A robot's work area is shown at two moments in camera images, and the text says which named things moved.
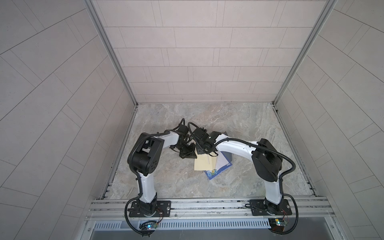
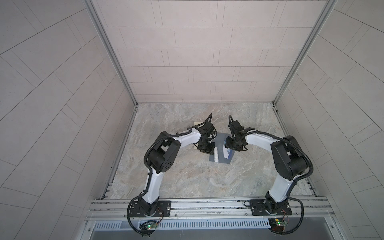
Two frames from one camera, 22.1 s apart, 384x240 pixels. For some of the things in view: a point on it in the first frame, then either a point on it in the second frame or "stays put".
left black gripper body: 186,150 → 206,147
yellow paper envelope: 205,162 → 196,123
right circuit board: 277,224 stays put
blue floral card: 222,164 → 228,153
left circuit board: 152,226 stays put
